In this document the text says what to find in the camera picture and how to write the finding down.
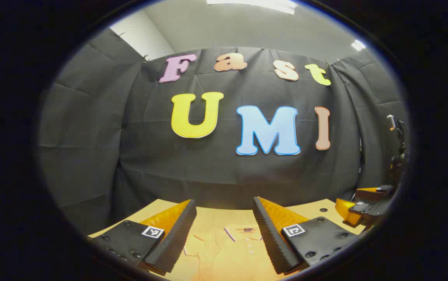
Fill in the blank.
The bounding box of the long ceiling light panel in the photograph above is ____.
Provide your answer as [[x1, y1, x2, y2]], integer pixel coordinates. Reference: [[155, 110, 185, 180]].
[[206, 0, 299, 15]]

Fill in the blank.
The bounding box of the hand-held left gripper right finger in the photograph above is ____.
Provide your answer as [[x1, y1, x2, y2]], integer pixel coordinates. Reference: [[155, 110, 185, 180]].
[[252, 196, 359, 276]]

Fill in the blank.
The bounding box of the black backdrop cloth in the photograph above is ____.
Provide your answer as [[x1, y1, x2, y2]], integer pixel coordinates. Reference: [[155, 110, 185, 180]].
[[39, 27, 410, 235]]

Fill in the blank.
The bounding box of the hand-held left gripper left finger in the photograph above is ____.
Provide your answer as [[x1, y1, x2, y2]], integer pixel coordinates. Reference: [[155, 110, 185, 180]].
[[87, 199, 197, 276]]

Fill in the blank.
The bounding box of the orange T-shirt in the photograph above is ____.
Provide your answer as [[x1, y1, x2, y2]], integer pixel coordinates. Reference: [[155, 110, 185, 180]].
[[177, 224, 281, 281]]

